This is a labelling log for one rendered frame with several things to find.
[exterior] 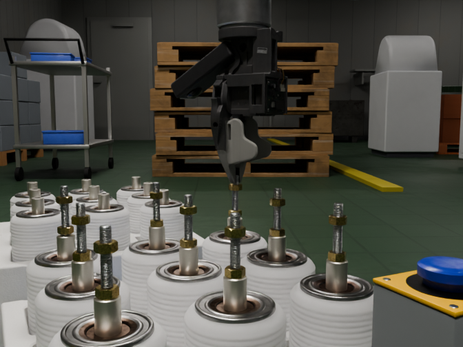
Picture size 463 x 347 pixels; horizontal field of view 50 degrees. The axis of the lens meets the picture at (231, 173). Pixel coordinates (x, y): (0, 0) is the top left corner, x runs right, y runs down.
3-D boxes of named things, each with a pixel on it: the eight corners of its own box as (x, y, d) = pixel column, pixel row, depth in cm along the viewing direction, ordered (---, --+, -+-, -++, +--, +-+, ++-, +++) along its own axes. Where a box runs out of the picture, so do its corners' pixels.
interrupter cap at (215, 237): (264, 246, 69) (264, 241, 69) (211, 247, 68) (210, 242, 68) (256, 233, 77) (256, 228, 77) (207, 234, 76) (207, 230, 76)
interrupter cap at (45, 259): (32, 272, 57) (32, 266, 57) (36, 255, 65) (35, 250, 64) (100, 266, 60) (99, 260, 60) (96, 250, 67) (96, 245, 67)
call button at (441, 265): (444, 279, 36) (445, 252, 36) (493, 297, 33) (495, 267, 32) (403, 288, 35) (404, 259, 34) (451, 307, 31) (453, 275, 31)
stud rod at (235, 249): (242, 292, 46) (242, 213, 45) (233, 295, 45) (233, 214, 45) (235, 290, 47) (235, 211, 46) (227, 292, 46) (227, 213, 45)
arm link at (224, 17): (205, -4, 67) (236, 7, 74) (206, 31, 67) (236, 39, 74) (254, -12, 63) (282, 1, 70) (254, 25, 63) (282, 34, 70)
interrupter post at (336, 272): (326, 285, 53) (327, 255, 53) (349, 288, 52) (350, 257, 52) (322, 292, 51) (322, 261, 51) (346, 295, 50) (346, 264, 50)
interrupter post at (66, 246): (56, 264, 61) (55, 237, 60) (56, 259, 63) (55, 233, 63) (76, 262, 61) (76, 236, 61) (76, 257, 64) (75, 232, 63)
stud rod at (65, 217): (60, 245, 62) (58, 186, 61) (68, 244, 63) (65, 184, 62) (63, 246, 61) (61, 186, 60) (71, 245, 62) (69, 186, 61)
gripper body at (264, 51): (262, 118, 64) (263, 23, 63) (207, 118, 68) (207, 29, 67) (288, 118, 70) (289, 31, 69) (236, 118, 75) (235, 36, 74)
